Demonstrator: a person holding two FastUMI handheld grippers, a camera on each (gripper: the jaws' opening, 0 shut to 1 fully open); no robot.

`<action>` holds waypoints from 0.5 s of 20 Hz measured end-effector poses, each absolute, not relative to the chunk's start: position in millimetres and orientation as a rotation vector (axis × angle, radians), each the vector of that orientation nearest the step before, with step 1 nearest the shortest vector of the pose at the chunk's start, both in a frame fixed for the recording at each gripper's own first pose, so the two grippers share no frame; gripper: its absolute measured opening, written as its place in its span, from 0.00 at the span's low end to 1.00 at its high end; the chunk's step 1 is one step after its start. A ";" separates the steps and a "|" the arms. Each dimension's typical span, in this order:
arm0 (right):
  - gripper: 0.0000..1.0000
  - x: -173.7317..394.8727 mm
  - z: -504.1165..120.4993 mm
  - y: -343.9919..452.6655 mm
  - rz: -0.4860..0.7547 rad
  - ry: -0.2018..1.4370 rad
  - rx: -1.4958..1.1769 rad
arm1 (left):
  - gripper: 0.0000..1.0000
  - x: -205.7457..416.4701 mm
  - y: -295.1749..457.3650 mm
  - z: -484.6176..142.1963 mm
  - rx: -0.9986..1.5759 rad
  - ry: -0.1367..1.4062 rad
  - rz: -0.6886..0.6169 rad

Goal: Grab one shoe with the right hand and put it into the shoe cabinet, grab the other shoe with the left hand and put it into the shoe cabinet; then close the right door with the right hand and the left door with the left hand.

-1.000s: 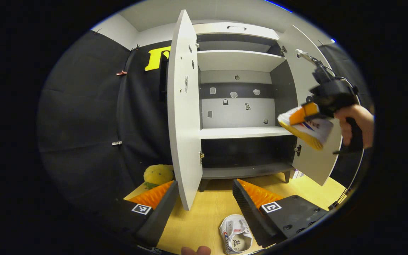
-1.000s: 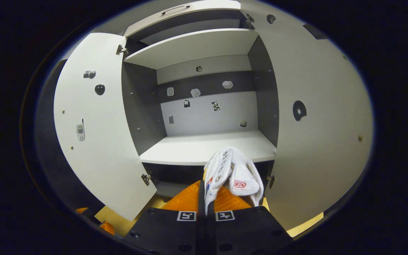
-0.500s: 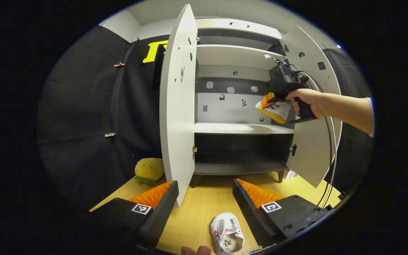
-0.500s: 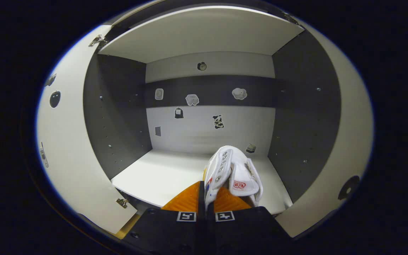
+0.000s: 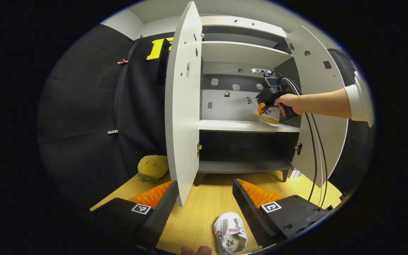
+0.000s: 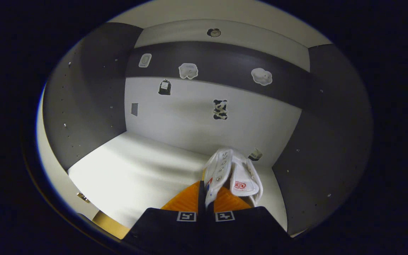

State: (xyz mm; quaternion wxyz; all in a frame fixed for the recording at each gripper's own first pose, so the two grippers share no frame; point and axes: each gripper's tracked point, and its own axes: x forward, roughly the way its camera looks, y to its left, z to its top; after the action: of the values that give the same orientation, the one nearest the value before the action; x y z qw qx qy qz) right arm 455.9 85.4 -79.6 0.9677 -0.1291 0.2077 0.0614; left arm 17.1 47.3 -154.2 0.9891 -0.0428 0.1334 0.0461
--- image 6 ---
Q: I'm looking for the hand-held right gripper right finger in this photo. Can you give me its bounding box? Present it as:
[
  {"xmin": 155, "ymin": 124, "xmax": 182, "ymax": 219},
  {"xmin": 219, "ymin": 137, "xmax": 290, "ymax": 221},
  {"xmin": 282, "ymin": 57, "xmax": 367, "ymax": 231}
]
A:
[{"xmin": 205, "ymin": 186, "xmax": 293, "ymax": 248}]

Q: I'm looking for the white canvas shoe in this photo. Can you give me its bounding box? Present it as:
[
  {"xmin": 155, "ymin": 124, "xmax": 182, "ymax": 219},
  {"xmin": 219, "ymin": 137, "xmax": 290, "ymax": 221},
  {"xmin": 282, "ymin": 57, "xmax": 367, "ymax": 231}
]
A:
[{"xmin": 202, "ymin": 147, "xmax": 264, "ymax": 209}]

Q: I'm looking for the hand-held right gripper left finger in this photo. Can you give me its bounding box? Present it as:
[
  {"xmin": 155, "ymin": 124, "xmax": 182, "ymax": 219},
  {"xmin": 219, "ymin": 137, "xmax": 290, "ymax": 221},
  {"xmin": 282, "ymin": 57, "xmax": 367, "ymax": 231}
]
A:
[{"xmin": 123, "ymin": 181, "xmax": 205, "ymax": 248}]

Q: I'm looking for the white shoe cabinet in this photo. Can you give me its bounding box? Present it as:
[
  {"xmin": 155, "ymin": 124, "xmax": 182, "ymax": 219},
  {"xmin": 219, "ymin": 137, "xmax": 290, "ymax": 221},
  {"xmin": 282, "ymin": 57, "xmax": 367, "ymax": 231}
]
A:
[{"xmin": 43, "ymin": 18, "xmax": 374, "ymax": 238}]

